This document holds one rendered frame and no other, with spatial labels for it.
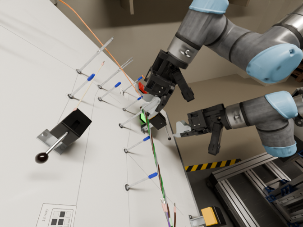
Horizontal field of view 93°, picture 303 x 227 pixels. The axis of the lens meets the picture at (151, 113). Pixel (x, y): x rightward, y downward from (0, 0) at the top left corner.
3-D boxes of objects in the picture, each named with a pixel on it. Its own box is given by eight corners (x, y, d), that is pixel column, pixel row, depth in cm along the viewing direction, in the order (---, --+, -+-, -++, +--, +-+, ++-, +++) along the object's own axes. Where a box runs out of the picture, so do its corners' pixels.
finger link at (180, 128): (169, 124, 59) (190, 117, 53) (173, 138, 58) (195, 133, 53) (165, 124, 56) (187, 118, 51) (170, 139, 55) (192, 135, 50)
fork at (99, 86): (97, 83, 46) (130, 54, 41) (102, 87, 47) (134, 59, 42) (96, 87, 44) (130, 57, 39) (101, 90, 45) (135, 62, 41)
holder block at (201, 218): (204, 232, 51) (231, 225, 48) (190, 232, 44) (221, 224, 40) (199, 216, 55) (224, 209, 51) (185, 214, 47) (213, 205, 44)
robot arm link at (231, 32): (242, 70, 40) (218, 55, 34) (218, 54, 47) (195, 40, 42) (267, 42, 35) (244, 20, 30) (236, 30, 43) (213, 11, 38)
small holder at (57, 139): (0, 166, 18) (29, 140, 15) (49, 125, 26) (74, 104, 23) (34, 186, 19) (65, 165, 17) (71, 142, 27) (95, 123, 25)
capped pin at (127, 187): (123, 189, 32) (155, 175, 29) (125, 183, 33) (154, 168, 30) (128, 192, 32) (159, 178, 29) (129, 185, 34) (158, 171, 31)
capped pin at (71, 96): (73, 95, 34) (97, 74, 31) (73, 100, 33) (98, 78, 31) (67, 93, 33) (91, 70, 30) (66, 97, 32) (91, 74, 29)
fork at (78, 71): (76, 68, 41) (110, 33, 36) (82, 72, 42) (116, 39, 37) (74, 71, 40) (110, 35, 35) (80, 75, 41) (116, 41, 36)
